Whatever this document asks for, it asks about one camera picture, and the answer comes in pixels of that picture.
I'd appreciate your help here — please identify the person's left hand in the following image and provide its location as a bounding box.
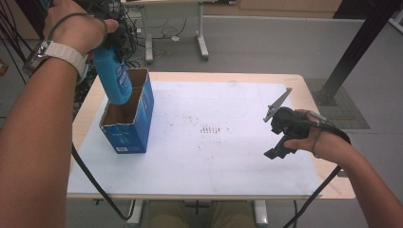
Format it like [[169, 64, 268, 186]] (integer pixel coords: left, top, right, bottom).
[[42, 0, 120, 59]]

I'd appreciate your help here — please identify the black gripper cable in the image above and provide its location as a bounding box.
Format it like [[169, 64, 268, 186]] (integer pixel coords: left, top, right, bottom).
[[69, 142, 137, 221], [282, 117, 352, 228]]

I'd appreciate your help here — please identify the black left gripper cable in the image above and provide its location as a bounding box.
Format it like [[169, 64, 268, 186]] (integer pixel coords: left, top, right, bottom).
[[69, 142, 137, 221]]

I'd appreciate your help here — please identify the blue cardboard box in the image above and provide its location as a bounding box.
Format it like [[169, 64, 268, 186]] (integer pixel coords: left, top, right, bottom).
[[99, 67, 156, 155]]

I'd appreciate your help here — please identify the black metal stand post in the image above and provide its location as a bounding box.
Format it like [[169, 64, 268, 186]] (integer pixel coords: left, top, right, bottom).
[[313, 0, 403, 107]]

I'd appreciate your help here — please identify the white-legged background desk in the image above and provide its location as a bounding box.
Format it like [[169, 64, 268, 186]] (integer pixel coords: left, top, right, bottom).
[[122, 0, 211, 64]]

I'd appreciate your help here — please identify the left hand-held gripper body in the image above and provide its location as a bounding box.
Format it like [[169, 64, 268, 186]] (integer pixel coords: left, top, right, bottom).
[[103, 27, 129, 55]]

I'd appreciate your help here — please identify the person's right hand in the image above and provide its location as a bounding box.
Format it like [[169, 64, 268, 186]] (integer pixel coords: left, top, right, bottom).
[[282, 108, 345, 160]]

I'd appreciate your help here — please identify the white table leg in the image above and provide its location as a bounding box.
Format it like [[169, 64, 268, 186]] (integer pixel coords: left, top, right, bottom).
[[126, 199, 144, 226], [253, 199, 269, 228]]

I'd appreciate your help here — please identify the blue plastic bottle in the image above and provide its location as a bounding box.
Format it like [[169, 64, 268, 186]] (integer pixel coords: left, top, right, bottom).
[[92, 46, 133, 106]]

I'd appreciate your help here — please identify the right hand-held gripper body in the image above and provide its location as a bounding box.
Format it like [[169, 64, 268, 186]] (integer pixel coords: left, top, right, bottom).
[[262, 87, 312, 150]]

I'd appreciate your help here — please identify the black computer tower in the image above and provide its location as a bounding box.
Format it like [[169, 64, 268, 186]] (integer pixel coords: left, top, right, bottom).
[[107, 0, 138, 57]]

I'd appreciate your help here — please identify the beige band wristwatch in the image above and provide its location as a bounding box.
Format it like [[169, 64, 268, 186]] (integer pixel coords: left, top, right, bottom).
[[22, 40, 89, 84]]

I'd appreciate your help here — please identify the wooden cabinet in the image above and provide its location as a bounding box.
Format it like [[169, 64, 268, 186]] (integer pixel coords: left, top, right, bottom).
[[202, 0, 344, 19]]

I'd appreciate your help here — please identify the dark stand post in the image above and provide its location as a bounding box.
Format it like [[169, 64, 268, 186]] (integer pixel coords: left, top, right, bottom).
[[13, 0, 48, 39]]

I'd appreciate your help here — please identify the white table mat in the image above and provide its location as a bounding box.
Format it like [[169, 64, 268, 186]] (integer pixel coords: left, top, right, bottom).
[[67, 80, 322, 197]]

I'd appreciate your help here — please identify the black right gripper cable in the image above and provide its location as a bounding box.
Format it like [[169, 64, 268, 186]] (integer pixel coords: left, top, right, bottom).
[[282, 117, 352, 228]]

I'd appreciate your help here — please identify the bundle of black cables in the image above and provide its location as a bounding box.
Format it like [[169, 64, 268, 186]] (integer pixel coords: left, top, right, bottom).
[[0, 0, 188, 123]]

